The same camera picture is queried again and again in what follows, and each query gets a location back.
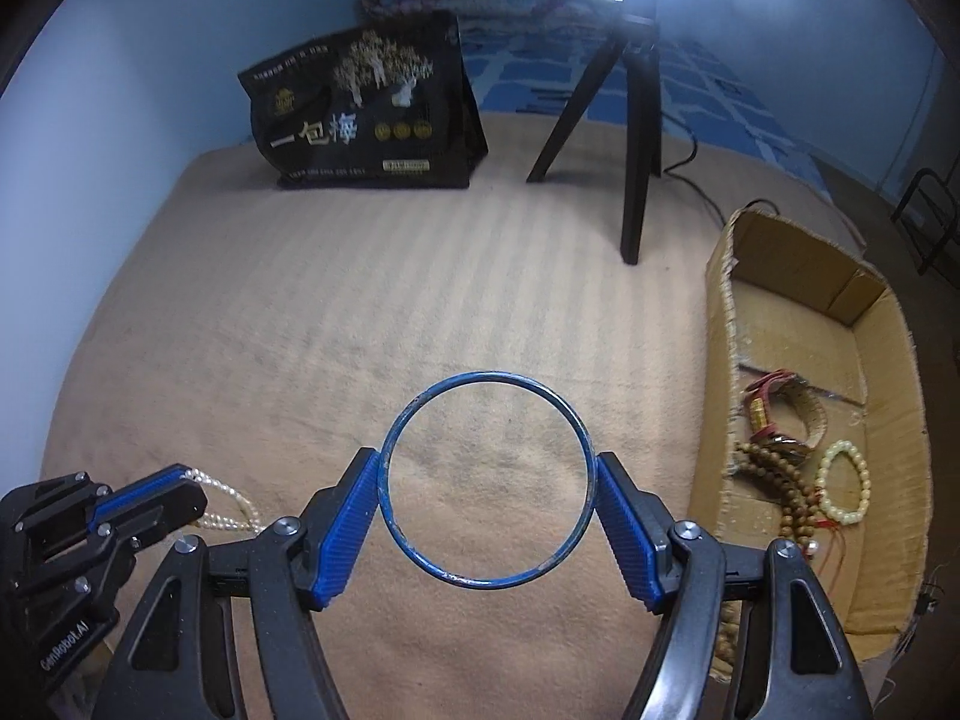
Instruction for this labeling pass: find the white pearl necklace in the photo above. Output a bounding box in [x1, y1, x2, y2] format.
[182, 466, 266, 538]

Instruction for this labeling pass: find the brown wooden bead necklace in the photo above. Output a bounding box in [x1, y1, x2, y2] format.
[714, 440, 827, 673]

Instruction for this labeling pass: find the blue bangle ring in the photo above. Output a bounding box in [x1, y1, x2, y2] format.
[376, 369, 601, 590]

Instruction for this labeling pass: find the tan bed blanket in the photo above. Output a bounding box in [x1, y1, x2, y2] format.
[40, 110, 902, 720]

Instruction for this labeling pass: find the cardboard box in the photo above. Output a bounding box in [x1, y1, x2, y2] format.
[688, 210, 932, 667]

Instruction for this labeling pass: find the black snack bag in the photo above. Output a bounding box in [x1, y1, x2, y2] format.
[238, 10, 488, 188]

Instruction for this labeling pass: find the black metal rack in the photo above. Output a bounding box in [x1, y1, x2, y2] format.
[892, 160, 958, 289]

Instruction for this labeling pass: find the blue patterned bed sheet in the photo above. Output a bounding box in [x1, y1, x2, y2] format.
[462, 31, 827, 192]

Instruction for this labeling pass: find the black tripod stand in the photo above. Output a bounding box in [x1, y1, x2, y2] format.
[525, 0, 666, 267]

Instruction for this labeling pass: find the cream bead bracelet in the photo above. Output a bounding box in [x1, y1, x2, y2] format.
[812, 439, 874, 527]

